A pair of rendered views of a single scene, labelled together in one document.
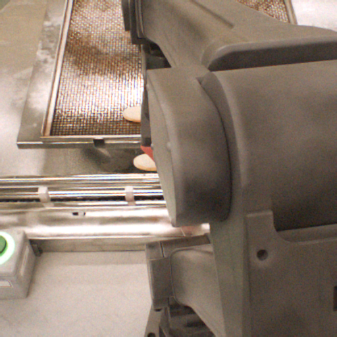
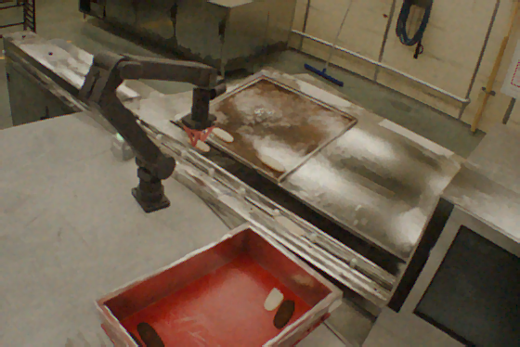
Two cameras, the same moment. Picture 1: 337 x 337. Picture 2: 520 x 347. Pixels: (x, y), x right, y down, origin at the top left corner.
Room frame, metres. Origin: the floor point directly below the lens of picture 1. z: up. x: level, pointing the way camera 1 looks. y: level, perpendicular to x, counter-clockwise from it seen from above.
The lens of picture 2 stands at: (-0.40, -0.90, 1.67)
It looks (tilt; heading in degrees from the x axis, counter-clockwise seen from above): 34 degrees down; 36
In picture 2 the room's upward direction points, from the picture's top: 10 degrees clockwise
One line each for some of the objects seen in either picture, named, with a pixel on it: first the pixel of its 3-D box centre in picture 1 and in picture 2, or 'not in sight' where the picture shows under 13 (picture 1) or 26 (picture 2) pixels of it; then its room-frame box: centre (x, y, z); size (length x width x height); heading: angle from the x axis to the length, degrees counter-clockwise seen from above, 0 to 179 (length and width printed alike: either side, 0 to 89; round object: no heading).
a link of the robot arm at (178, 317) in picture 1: (186, 276); (153, 164); (0.26, -0.02, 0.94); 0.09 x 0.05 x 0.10; 9
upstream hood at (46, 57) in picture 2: not in sight; (57, 64); (0.44, 1.08, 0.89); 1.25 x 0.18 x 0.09; 91
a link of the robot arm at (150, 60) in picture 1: (164, 58); (202, 95); (0.47, 0.01, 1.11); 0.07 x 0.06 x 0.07; 9
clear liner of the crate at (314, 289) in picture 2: not in sight; (221, 312); (0.07, -0.51, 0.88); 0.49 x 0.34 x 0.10; 176
